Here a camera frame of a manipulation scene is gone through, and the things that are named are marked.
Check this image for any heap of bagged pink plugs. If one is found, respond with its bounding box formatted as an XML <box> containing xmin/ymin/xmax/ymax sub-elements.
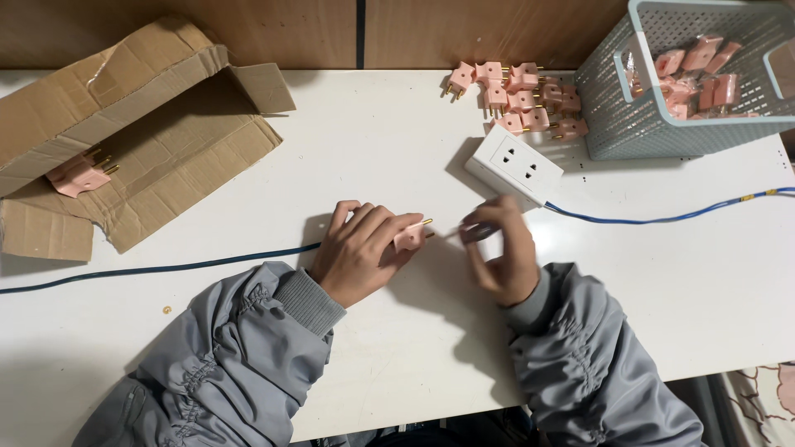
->
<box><xmin>624</xmin><ymin>34</ymin><xmax>762</xmax><ymax>120</ymax></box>

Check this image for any pink two-pin plug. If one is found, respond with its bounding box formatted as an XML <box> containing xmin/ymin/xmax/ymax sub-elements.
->
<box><xmin>393</xmin><ymin>217</ymin><xmax>436</xmax><ymax>253</ymax></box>

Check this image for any person's right hand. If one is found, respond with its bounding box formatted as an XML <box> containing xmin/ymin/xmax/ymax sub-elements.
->
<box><xmin>460</xmin><ymin>195</ymin><xmax>542</xmax><ymax>309</ymax></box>

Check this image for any pink plug with brass pins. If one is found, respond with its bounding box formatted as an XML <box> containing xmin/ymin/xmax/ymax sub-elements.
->
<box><xmin>45</xmin><ymin>145</ymin><xmax>105</xmax><ymax>184</ymax></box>
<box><xmin>51</xmin><ymin>158</ymin><xmax>120</xmax><ymax>199</ymax></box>

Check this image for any grey-blue plastic basket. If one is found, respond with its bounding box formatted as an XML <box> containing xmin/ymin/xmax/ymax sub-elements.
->
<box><xmin>573</xmin><ymin>0</ymin><xmax>795</xmax><ymax>161</ymax></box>

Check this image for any dark blue cable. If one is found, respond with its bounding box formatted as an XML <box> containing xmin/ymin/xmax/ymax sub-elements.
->
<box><xmin>0</xmin><ymin>242</ymin><xmax>322</xmax><ymax>295</ymax></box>

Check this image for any small dark-handled screwdriver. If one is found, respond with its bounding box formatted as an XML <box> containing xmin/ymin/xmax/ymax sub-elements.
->
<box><xmin>444</xmin><ymin>222</ymin><xmax>501</xmax><ymax>244</ymax></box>

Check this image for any white wall socket block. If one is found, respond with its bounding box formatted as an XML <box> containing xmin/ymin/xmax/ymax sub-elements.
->
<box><xmin>465</xmin><ymin>124</ymin><xmax>565</xmax><ymax>209</ymax></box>

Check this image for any patterned white cloth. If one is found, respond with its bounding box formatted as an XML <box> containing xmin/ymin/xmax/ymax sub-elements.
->
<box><xmin>720</xmin><ymin>363</ymin><xmax>795</xmax><ymax>447</ymax></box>

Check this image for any torn brown cardboard box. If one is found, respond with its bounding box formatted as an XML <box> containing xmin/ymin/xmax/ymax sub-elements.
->
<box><xmin>0</xmin><ymin>17</ymin><xmax>297</xmax><ymax>262</ymax></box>

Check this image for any person's left hand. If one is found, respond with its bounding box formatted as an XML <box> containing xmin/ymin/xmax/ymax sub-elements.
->
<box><xmin>309</xmin><ymin>200</ymin><xmax>428</xmax><ymax>309</ymax></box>

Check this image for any bright blue cable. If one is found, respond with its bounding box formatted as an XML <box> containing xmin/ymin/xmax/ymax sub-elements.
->
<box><xmin>544</xmin><ymin>186</ymin><xmax>795</xmax><ymax>225</ymax></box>

